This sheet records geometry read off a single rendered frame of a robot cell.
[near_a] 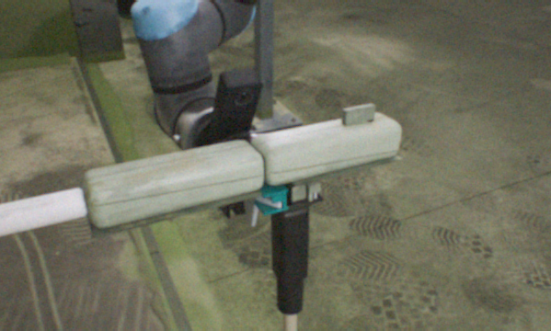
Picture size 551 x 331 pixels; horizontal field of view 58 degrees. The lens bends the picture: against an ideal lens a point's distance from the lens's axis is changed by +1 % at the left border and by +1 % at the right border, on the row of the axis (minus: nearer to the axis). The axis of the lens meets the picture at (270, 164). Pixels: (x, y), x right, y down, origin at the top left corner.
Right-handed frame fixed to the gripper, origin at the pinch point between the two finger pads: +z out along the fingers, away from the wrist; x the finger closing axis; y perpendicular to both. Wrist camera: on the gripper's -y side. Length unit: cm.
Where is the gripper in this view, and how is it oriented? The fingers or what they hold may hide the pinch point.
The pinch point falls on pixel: (291, 188)
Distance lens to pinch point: 48.4
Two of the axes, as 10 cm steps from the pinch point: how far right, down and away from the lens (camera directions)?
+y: 0.0, 9.1, 4.1
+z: 4.5, 3.7, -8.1
